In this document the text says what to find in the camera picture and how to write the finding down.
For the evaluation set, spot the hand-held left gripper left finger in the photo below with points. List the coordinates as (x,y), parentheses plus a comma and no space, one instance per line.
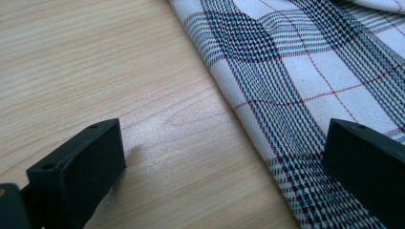
(79,178)

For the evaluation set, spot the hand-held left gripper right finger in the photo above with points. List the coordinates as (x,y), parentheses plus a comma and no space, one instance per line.
(369,171)

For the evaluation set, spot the plaid button-up shirt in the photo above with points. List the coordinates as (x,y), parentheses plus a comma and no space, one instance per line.
(286,79)

